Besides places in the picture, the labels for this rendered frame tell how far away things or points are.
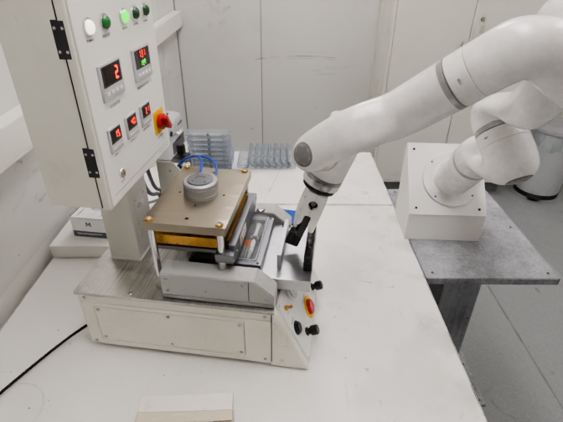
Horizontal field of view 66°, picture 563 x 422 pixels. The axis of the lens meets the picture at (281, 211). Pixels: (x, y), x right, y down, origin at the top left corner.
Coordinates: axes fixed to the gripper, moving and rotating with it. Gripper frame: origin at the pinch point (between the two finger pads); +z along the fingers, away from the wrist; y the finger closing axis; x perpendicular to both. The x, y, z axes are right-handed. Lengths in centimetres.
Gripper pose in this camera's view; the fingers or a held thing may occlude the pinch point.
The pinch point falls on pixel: (294, 236)
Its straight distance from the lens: 102.6
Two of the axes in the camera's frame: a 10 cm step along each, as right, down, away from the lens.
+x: -9.3, -3.6, -0.8
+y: 1.3, -5.2, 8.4
